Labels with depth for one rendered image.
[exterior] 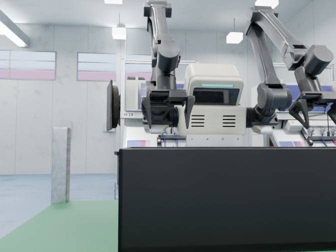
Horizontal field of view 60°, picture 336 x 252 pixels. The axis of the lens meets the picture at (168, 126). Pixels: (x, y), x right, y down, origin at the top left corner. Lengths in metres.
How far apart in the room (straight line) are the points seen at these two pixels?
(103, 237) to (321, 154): 0.28
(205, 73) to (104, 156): 9.70
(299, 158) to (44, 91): 11.05
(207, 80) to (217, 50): 10.52
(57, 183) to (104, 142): 10.08
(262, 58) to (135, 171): 0.98
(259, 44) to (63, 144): 0.91
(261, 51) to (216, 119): 0.33
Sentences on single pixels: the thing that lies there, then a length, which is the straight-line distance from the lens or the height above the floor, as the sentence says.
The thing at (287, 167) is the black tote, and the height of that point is 1.04.
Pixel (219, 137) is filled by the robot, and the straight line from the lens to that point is 1.13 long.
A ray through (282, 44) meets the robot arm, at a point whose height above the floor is 1.40.
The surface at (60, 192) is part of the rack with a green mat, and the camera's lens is 0.62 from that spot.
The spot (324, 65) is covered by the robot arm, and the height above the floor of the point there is 1.28.
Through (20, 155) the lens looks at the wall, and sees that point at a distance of 11.38.
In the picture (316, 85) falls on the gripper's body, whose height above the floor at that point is 1.23.
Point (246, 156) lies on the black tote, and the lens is 0.33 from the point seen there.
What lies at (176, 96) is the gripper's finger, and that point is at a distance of 0.77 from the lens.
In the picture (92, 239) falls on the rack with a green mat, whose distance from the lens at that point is 0.39.
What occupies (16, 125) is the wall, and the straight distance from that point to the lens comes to 11.44.
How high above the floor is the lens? 1.07
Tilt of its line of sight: 3 degrees up
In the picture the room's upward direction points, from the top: straight up
